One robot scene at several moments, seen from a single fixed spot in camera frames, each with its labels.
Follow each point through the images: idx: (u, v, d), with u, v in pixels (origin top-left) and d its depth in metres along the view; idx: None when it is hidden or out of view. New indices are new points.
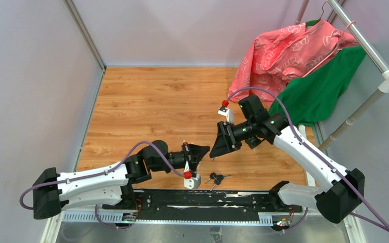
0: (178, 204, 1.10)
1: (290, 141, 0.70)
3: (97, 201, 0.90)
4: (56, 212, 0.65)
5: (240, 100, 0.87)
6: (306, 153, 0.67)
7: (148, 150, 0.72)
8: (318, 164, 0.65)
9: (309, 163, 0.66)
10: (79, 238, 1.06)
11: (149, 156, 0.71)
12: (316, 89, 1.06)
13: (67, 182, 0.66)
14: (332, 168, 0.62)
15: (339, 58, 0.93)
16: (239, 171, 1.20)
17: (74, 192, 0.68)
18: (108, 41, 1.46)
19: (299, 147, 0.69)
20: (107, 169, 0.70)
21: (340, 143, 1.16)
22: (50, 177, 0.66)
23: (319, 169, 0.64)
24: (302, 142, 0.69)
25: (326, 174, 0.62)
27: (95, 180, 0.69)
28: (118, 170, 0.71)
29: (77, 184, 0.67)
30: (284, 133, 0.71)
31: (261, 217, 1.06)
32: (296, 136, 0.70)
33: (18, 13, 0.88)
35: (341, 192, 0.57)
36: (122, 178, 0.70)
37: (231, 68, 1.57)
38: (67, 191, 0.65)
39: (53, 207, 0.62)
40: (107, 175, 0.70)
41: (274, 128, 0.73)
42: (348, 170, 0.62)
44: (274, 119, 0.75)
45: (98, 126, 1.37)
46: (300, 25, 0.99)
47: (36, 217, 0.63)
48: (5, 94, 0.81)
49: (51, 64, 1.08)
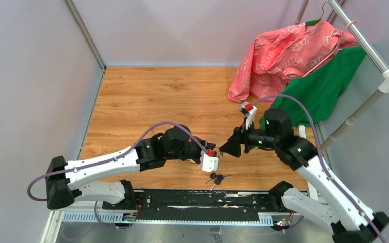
0: (178, 204, 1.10)
1: (318, 175, 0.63)
3: (104, 196, 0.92)
4: (69, 202, 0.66)
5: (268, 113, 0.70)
6: (334, 191, 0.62)
7: (170, 133, 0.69)
8: (345, 204, 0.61)
9: (335, 201, 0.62)
10: (79, 238, 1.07)
11: (173, 137, 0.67)
12: (316, 89, 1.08)
13: (75, 170, 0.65)
14: (360, 211, 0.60)
15: (339, 58, 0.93)
16: (239, 171, 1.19)
17: (83, 180, 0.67)
18: (108, 41, 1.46)
19: (327, 183, 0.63)
20: (116, 156, 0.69)
21: (340, 143, 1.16)
22: (57, 166, 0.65)
23: (346, 210, 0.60)
24: (331, 177, 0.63)
25: (354, 217, 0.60)
27: (106, 167, 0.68)
28: (128, 156, 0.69)
29: (86, 172, 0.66)
30: (312, 166, 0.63)
31: (261, 217, 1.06)
32: (324, 170, 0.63)
33: (18, 13, 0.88)
35: (370, 238, 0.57)
36: (132, 164, 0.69)
37: (231, 68, 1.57)
38: (76, 179, 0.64)
39: (64, 197, 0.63)
40: (117, 162, 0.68)
41: (301, 159, 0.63)
42: (374, 212, 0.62)
44: (300, 146, 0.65)
45: (98, 126, 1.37)
46: (300, 25, 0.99)
47: (50, 207, 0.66)
48: (5, 94, 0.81)
49: (51, 64, 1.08)
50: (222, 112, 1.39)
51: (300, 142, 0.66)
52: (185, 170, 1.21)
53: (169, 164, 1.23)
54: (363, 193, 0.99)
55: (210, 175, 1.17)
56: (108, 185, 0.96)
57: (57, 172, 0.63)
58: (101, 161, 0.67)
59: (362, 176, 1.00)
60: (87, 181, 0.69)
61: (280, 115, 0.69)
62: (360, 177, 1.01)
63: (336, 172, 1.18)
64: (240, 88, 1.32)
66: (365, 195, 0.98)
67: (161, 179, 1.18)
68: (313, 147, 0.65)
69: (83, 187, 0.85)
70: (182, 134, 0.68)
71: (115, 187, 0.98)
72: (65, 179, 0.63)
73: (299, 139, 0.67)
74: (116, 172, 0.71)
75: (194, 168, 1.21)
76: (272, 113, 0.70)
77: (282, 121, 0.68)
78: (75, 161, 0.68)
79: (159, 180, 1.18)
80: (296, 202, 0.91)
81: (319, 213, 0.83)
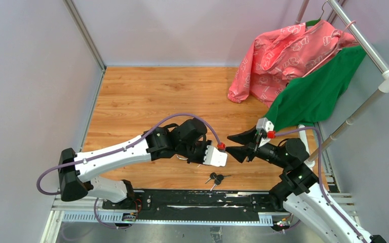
0: (178, 204, 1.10)
1: (318, 201, 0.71)
3: (109, 193, 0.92)
4: (82, 194, 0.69)
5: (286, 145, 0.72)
6: (333, 215, 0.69)
7: (189, 124, 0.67)
8: (344, 228, 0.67)
9: (335, 225, 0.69)
10: (79, 238, 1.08)
11: (193, 128, 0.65)
12: (316, 89, 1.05)
13: (84, 162, 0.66)
14: (358, 235, 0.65)
15: (339, 58, 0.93)
16: (239, 171, 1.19)
17: (93, 172, 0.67)
18: (108, 41, 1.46)
19: (326, 207, 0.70)
20: (125, 146, 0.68)
21: (340, 144, 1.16)
22: (67, 158, 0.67)
23: (345, 234, 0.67)
24: (330, 203, 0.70)
25: (353, 240, 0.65)
27: (114, 157, 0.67)
28: (138, 145, 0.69)
29: (95, 164, 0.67)
30: (313, 192, 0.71)
31: (261, 217, 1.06)
32: (324, 196, 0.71)
33: (18, 13, 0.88)
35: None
36: (143, 153, 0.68)
37: (231, 68, 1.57)
38: (85, 171, 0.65)
39: (76, 188, 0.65)
40: (126, 151, 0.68)
41: (303, 187, 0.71)
42: (372, 236, 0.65)
44: (302, 174, 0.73)
45: (98, 126, 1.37)
46: (300, 25, 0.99)
47: (66, 200, 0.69)
48: (5, 94, 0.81)
49: (51, 64, 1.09)
50: (222, 112, 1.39)
51: (303, 170, 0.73)
52: (185, 170, 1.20)
53: (169, 164, 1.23)
54: (363, 193, 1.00)
55: (210, 175, 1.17)
56: (114, 182, 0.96)
57: (67, 163, 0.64)
58: (110, 152, 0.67)
59: (362, 176, 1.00)
60: (97, 173, 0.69)
61: (301, 152, 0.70)
62: (359, 177, 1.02)
63: (336, 172, 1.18)
64: (240, 88, 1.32)
66: (365, 195, 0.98)
67: (161, 179, 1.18)
68: (313, 174, 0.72)
69: (93, 180, 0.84)
70: (201, 126, 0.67)
71: (119, 186, 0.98)
72: (74, 170, 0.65)
73: (304, 168, 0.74)
74: (125, 163, 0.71)
75: (194, 168, 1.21)
76: (294, 146, 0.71)
77: (300, 159, 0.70)
78: (83, 153, 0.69)
79: (159, 180, 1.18)
80: (299, 211, 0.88)
81: (324, 230, 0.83)
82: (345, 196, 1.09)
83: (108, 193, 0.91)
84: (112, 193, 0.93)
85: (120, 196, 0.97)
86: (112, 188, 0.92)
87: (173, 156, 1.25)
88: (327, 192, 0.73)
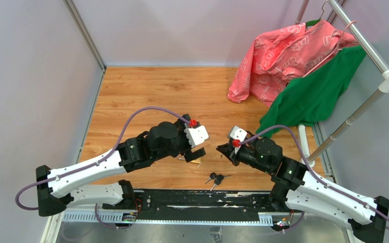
0: (178, 204, 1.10)
1: (316, 187, 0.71)
3: (100, 200, 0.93)
4: (60, 208, 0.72)
5: (260, 151, 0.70)
6: (335, 196, 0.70)
7: (154, 131, 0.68)
8: (350, 203, 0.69)
9: (341, 204, 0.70)
10: (79, 238, 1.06)
11: (157, 136, 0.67)
12: (317, 89, 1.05)
13: (57, 178, 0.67)
14: (364, 205, 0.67)
15: (339, 58, 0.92)
16: (240, 171, 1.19)
17: (67, 188, 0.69)
18: (109, 41, 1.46)
19: (325, 191, 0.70)
20: (98, 160, 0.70)
21: (340, 143, 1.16)
22: (41, 176, 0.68)
23: (353, 208, 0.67)
24: (327, 186, 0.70)
25: (362, 212, 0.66)
27: (87, 172, 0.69)
28: (110, 159, 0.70)
29: (68, 179, 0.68)
30: (307, 181, 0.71)
31: (261, 217, 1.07)
32: (319, 181, 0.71)
33: (18, 13, 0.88)
35: (383, 226, 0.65)
36: (115, 167, 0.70)
37: (231, 68, 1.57)
38: (58, 188, 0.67)
39: (51, 204, 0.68)
40: (99, 166, 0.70)
41: (297, 181, 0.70)
42: (376, 200, 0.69)
44: (291, 168, 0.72)
45: (98, 126, 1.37)
46: (300, 25, 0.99)
47: (43, 215, 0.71)
48: (5, 93, 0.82)
49: (51, 64, 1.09)
50: (222, 112, 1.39)
51: (289, 164, 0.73)
52: (185, 170, 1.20)
53: (168, 164, 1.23)
54: (363, 193, 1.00)
55: (210, 175, 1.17)
56: (105, 186, 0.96)
57: (40, 181, 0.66)
58: (83, 168, 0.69)
59: (362, 176, 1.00)
60: (72, 189, 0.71)
61: (274, 148, 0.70)
62: (359, 177, 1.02)
63: (337, 172, 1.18)
64: (240, 88, 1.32)
66: (366, 195, 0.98)
67: (162, 179, 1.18)
68: (300, 164, 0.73)
69: (76, 192, 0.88)
70: (168, 133, 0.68)
71: (113, 188, 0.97)
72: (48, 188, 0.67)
73: (288, 162, 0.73)
74: (100, 176, 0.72)
75: (194, 168, 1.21)
76: (266, 147, 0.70)
77: (276, 155, 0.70)
78: (58, 169, 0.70)
79: (159, 180, 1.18)
80: (302, 204, 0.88)
81: (332, 211, 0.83)
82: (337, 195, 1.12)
83: (97, 199, 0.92)
84: (104, 199, 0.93)
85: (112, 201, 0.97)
86: (102, 193, 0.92)
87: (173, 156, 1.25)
88: (320, 176, 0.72)
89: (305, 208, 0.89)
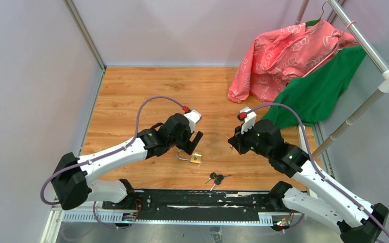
0: (178, 204, 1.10)
1: (312, 178, 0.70)
3: (109, 195, 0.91)
4: (83, 198, 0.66)
5: (256, 129, 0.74)
6: (330, 190, 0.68)
7: (172, 120, 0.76)
8: (344, 202, 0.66)
9: (335, 201, 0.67)
10: (79, 238, 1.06)
11: (177, 122, 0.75)
12: (316, 89, 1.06)
13: (90, 162, 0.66)
14: (359, 206, 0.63)
15: (339, 59, 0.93)
16: (239, 171, 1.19)
17: (98, 173, 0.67)
18: (109, 41, 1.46)
19: (321, 184, 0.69)
20: (124, 145, 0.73)
21: (340, 143, 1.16)
22: (70, 162, 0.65)
23: (346, 207, 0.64)
24: (324, 178, 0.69)
25: (354, 213, 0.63)
27: (116, 156, 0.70)
28: (134, 144, 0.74)
29: (100, 163, 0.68)
30: (305, 169, 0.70)
31: (261, 217, 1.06)
32: (317, 173, 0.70)
33: (18, 13, 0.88)
35: (372, 232, 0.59)
36: (141, 151, 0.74)
37: (231, 68, 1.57)
38: (92, 171, 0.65)
39: (81, 191, 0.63)
40: (126, 150, 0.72)
41: (295, 167, 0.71)
42: (373, 206, 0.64)
44: (292, 154, 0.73)
45: (98, 126, 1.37)
46: (300, 25, 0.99)
47: (65, 207, 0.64)
48: (6, 93, 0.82)
49: (51, 64, 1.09)
50: (222, 112, 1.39)
51: (291, 149, 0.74)
52: (185, 170, 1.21)
53: (169, 164, 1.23)
54: (363, 193, 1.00)
55: (210, 175, 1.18)
56: (111, 182, 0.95)
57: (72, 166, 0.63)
58: (111, 151, 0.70)
59: (362, 176, 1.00)
60: (99, 174, 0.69)
61: (270, 127, 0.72)
62: (359, 177, 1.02)
63: (337, 172, 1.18)
64: (240, 88, 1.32)
66: (366, 196, 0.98)
67: (162, 179, 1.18)
68: (302, 151, 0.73)
69: (91, 184, 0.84)
70: (184, 120, 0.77)
71: (117, 184, 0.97)
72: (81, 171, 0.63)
73: (291, 148, 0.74)
74: (124, 162, 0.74)
75: (194, 168, 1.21)
76: (263, 124, 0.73)
77: (272, 134, 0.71)
78: (86, 155, 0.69)
79: (159, 179, 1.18)
80: (297, 203, 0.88)
81: (323, 213, 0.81)
82: None
83: (106, 195, 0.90)
84: (111, 195, 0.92)
85: (117, 198, 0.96)
86: (111, 189, 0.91)
87: (173, 156, 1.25)
88: (320, 169, 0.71)
89: (299, 207, 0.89)
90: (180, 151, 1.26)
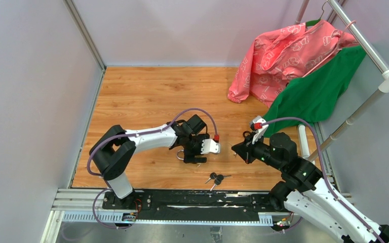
0: (178, 204, 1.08)
1: (325, 197, 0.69)
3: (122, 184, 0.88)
4: (121, 169, 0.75)
5: (273, 144, 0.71)
6: (341, 210, 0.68)
7: (195, 118, 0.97)
8: (353, 222, 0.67)
9: (344, 220, 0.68)
10: (79, 238, 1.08)
11: (200, 120, 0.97)
12: (316, 89, 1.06)
13: (137, 135, 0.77)
14: (368, 228, 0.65)
15: (339, 58, 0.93)
16: (239, 171, 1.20)
17: (141, 145, 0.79)
18: (109, 41, 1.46)
19: (334, 203, 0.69)
20: (161, 128, 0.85)
21: (340, 144, 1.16)
22: (120, 131, 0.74)
23: (355, 228, 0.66)
24: (337, 198, 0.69)
25: (363, 234, 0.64)
27: (155, 135, 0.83)
28: (168, 130, 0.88)
29: (144, 137, 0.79)
30: (318, 188, 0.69)
31: (261, 217, 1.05)
32: (331, 192, 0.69)
33: (18, 14, 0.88)
35: None
36: (172, 136, 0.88)
37: (231, 68, 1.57)
38: (139, 142, 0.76)
39: (125, 160, 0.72)
40: (162, 132, 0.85)
41: (308, 185, 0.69)
42: (380, 227, 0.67)
44: (305, 170, 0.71)
45: (98, 127, 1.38)
46: (300, 25, 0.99)
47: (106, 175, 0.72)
48: (5, 93, 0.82)
49: (51, 65, 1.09)
50: (221, 112, 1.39)
51: (305, 165, 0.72)
52: (185, 170, 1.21)
53: (169, 164, 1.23)
54: (362, 194, 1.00)
55: (210, 175, 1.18)
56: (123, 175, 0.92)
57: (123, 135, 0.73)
58: (153, 130, 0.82)
59: (361, 177, 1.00)
60: (140, 147, 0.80)
61: (287, 143, 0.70)
62: (359, 178, 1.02)
63: (336, 172, 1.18)
64: (240, 88, 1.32)
66: (365, 196, 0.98)
67: (162, 179, 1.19)
68: (315, 168, 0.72)
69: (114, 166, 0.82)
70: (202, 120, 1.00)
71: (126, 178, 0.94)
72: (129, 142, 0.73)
73: (304, 162, 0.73)
74: (158, 143, 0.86)
75: (194, 168, 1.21)
76: (279, 140, 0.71)
77: (289, 150, 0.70)
78: (131, 130, 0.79)
79: (159, 180, 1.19)
80: (300, 208, 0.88)
81: (328, 224, 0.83)
82: (345, 196, 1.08)
83: (121, 183, 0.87)
84: (124, 185, 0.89)
85: (127, 189, 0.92)
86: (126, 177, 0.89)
87: (173, 156, 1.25)
88: (333, 187, 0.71)
89: (301, 212, 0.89)
90: (180, 150, 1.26)
